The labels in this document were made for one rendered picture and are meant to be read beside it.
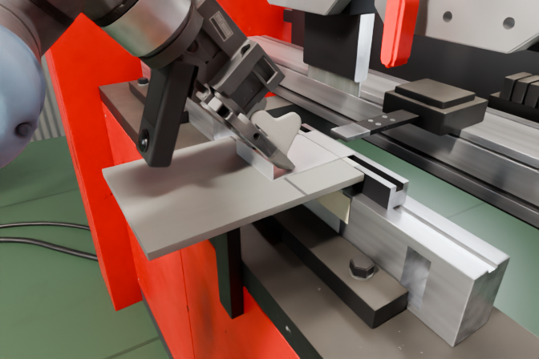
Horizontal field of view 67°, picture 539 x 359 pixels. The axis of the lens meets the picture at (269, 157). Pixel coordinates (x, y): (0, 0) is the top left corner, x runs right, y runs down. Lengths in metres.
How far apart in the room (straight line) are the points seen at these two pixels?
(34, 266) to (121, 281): 0.54
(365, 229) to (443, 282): 0.11
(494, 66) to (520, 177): 0.36
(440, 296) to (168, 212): 0.29
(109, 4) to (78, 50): 0.92
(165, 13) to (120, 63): 0.94
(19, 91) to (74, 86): 1.08
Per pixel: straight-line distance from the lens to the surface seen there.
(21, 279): 2.05
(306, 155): 0.52
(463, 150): 0.71
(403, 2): 0.34
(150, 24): 0.36
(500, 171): 0.69
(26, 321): 1.86
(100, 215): 1.48
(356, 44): 0.48
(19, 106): 0.21
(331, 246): 0.53
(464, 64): 1.01
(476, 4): 0.35
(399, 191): 0.49
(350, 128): 0.60
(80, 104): 1.31
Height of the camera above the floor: 1.24
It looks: 28 degrees down
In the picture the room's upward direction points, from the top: straight up
